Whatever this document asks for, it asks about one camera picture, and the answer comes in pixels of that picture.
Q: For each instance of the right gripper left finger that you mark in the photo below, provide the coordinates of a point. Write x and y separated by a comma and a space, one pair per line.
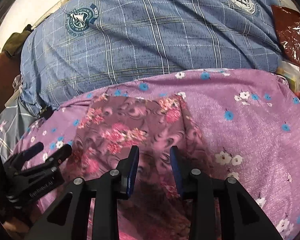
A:
68, 215

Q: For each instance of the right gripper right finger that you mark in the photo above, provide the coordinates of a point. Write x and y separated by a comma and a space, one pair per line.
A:
221, 209

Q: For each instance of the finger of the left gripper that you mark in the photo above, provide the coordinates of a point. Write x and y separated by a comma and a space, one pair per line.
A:
50, 165
16, 161

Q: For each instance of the maroon pink floral garment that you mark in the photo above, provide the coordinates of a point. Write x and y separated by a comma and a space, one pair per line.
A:
105, 135

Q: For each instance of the person left hand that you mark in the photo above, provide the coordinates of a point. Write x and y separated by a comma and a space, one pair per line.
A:
16, 228

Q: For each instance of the grey star pillow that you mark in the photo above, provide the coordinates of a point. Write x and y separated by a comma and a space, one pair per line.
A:
15, 120

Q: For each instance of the lilac crumpled cloth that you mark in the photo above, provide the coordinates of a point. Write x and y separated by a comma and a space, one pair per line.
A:
18, 83

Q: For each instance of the purple floral bed sheet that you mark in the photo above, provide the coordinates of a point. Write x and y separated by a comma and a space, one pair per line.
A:
250, 121

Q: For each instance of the brown wooden headboard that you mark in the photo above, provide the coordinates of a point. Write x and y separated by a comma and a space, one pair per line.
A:
9, 69

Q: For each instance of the olive green cloth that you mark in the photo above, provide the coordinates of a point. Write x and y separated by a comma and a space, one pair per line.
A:
15, 42

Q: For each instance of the blue plaid quilt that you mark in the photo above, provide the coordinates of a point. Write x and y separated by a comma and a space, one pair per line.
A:
90, 44

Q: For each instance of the dark red plastic bag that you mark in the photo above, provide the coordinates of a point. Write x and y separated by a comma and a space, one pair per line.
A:
287, 28

